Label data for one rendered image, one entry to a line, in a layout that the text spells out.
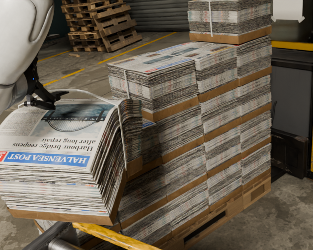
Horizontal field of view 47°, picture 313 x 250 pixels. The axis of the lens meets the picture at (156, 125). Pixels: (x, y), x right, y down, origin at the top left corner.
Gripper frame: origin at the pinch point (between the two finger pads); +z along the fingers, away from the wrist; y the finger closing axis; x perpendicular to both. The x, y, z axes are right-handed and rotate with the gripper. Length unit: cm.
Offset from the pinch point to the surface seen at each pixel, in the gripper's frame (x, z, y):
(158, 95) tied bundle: 9, 72, 29
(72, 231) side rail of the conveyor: -6, 1, 53
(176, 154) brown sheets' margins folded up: 14, 78, 61
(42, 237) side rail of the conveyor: -12, -5, 50
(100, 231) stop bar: 6.6, -3.7, 47.8
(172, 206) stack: 10, 76, 90
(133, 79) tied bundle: -3, 75, 21
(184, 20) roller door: -91, 806, 41
